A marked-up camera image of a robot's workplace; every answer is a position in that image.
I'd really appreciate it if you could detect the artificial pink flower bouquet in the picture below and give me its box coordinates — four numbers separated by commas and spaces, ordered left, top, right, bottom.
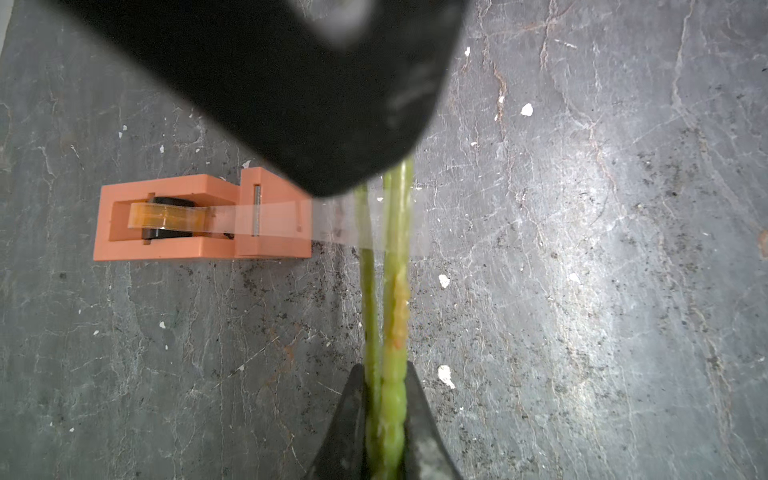
354, 157, 413, 479

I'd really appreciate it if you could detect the clear tape strip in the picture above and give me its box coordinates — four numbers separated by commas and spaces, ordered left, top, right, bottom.
205, 189, 390, 252

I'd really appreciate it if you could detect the orange tape dispenser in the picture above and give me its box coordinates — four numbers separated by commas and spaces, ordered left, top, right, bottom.
93, 167, 313, 261

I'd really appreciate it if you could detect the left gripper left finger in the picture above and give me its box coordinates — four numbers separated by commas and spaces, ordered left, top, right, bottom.
305, 364, 367, 480

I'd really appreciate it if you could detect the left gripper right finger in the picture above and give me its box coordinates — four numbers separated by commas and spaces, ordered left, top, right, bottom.
403, 361, 462, 479

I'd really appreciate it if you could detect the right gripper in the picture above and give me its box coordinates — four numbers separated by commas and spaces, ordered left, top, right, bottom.
58, 1, 467, 197

